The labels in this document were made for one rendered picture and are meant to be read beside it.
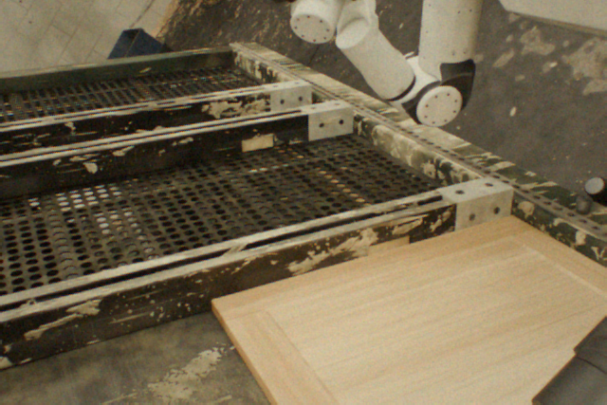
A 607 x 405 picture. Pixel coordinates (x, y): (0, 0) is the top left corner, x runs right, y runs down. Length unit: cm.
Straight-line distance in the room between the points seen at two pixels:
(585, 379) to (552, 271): 59
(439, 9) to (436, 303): 44
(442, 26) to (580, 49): 159
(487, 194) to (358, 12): 38
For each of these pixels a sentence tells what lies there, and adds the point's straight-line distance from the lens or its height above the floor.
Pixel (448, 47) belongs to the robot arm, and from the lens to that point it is 105.
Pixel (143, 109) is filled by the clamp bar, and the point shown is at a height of 129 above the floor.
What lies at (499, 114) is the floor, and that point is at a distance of 261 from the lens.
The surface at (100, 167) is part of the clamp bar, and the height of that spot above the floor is 138.
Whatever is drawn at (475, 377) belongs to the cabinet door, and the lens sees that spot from 84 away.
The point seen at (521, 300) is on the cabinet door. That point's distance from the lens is 98.
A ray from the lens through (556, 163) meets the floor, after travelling 237.
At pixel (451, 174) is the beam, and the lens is 132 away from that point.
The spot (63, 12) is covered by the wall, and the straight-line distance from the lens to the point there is 600.
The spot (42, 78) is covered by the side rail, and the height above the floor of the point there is 140.
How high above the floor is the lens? 184
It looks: 34 degrees down
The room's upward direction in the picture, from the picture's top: 58 degrees counter-clockwise
